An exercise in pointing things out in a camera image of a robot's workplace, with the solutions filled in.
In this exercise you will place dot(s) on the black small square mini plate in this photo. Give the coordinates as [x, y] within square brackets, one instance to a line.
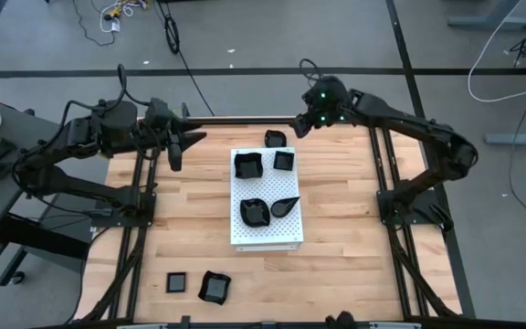
[176, 282]
[284, 161]

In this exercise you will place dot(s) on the black teardrop mini plate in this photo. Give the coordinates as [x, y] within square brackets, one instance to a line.
[283, 208]

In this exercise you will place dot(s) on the person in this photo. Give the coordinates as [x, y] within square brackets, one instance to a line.
[343, 318]

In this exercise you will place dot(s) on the black wavy square mini plate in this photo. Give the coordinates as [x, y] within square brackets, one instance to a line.
[214, 288]
[248, 165]

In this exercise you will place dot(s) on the grey desk leg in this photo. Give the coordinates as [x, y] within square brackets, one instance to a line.
[487, 20]
[518, 138]

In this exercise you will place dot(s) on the black leaf-shaped mini plate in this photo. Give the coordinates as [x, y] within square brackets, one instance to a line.
[275, 138]
[255, 212]

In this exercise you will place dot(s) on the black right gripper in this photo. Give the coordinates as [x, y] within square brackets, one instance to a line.
[311, 109]

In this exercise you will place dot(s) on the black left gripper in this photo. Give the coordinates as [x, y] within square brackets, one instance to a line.
[175, 151]

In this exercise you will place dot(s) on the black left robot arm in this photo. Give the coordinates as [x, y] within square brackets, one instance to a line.
[85, 187]

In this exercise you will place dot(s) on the black curved bracket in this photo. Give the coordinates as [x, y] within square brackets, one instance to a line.
[184, 111]

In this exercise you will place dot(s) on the white perforated shelf rack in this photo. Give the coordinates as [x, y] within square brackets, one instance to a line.
[272, 187]

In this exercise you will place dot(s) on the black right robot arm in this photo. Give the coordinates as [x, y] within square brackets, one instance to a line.
[427, 132]

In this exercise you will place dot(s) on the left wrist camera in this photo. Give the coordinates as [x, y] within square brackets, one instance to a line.
[158, 109]

